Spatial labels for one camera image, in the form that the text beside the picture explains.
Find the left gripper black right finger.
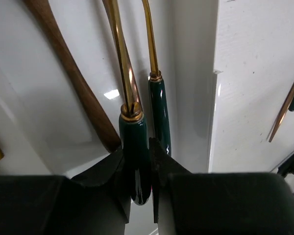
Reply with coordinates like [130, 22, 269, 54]
[149, 138, 294, 235]

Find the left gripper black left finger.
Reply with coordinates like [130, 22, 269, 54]
[0, 149, 130, 235]

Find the white divided utensil tray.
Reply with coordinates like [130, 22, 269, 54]
[0, 0, 223, 235]

